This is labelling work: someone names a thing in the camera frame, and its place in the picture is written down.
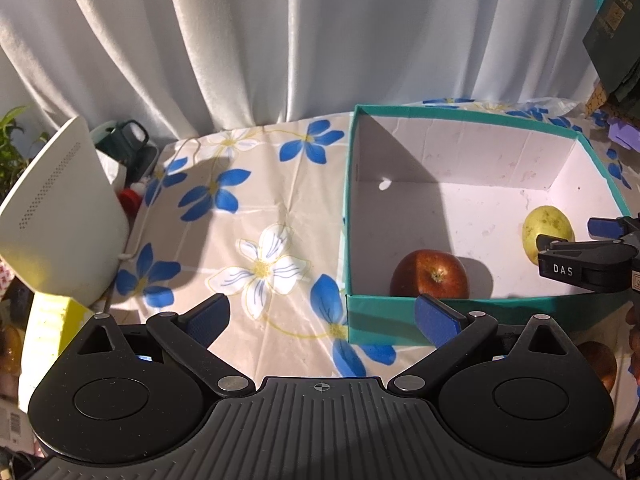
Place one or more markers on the dark green bag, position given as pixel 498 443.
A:
pixel 617 30

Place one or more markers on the brown speckled packet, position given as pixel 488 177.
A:
pixel 596 100

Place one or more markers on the small red object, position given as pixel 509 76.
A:
pixel 131 202

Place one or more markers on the yellow green apple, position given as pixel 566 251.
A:
pixel 547 222

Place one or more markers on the yellow block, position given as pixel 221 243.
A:
pixel 50 327

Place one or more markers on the teal cardboard box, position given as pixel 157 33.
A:
pixel 465 195

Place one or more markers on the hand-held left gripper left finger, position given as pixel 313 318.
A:
pixel 207 317

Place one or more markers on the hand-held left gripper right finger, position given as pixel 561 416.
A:
pixel 435 320

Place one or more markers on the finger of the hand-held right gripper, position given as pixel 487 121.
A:
pixel 575 265
pixel 602 226

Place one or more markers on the floral tablecloth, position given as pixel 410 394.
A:
pixel 225 230

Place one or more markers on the dark green mug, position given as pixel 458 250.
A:
pixel 122 137

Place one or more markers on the purple paper piece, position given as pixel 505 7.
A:
pixel 625 135

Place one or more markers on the green plant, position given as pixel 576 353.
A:
pixel 15 145

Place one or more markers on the white perforated appliance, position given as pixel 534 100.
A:
pixel 60 210

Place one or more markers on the red apple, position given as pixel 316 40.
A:
pixel 597 362
pixel 429 276

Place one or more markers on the white curtain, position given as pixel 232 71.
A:
pixel 300 35

